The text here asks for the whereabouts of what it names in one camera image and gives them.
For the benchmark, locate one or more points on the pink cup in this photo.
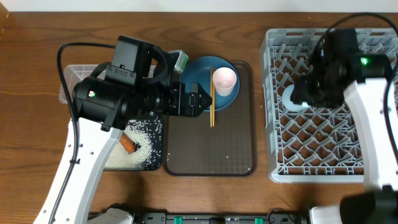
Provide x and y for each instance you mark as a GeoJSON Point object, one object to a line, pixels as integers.
{"type": "Point", "coordinates": [224, 80]}

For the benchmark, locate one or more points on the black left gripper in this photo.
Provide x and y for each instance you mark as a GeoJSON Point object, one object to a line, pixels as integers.
{"type": "Point", "coordinates": [176, 107]}

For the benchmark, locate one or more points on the brown serving tray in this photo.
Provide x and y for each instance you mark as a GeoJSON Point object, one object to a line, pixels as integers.
{"type": "Point", "coordinates": [194, 148]}

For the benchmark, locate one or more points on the orange carrot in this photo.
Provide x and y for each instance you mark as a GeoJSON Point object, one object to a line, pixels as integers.
{"type": "Point", "coordinates": [127, 144]}

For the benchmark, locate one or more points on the white rice pile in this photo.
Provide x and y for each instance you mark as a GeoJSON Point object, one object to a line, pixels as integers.
{"type": "Point", "coordinates": [136, 149]}

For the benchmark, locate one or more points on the dark blue plate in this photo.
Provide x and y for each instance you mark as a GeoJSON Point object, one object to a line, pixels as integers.
{"type": "Point", "coordinates": [198, 71]}

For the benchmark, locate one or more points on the clear plastic waste bin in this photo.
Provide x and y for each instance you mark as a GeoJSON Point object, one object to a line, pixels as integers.
{"type": "Point", "coordinates": [76, 73]}

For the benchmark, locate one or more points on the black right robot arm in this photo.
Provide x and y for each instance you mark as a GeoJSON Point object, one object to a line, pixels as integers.
{"type": "Point", "coordinates": [341, 73]}

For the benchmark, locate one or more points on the grey dishwasher rack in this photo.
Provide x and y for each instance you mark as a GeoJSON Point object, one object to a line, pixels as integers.
{"type": "Point", "coordinates": [316, 145]}

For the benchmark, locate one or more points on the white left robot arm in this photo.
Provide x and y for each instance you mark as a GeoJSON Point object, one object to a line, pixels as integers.
{"type": "Point", "coordinates": [100, 110]}

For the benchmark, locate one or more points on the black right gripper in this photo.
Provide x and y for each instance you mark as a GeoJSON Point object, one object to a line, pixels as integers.
{"type": "Point", "coordinates": [301, 93]}

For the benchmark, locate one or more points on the light blue cup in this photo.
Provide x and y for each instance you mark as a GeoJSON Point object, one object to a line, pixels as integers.
{"type": "Point", "coordinates": [289, 104]}

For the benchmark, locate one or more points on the black food waste tray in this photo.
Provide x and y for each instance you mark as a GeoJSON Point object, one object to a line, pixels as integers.
{"type": "Point", "coordinates": [152, 140]}

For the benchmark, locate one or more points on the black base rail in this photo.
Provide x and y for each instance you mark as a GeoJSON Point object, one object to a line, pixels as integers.
{"type": "Point", "coordinates": [275, 216]}

